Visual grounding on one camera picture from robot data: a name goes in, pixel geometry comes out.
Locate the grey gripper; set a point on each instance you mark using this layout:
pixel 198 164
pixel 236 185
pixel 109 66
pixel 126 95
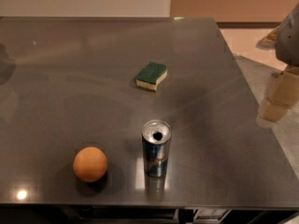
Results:
pixel 290 44

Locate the redbull can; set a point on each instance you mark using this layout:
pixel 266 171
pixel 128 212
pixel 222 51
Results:
pixel 156 139

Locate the orange fruit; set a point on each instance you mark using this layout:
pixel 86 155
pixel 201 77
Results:
pixel 90 164

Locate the label plate under table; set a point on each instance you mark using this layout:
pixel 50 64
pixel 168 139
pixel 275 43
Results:
pixel 211 214

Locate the green and yellow sponge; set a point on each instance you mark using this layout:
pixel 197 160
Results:
pixel 151 76

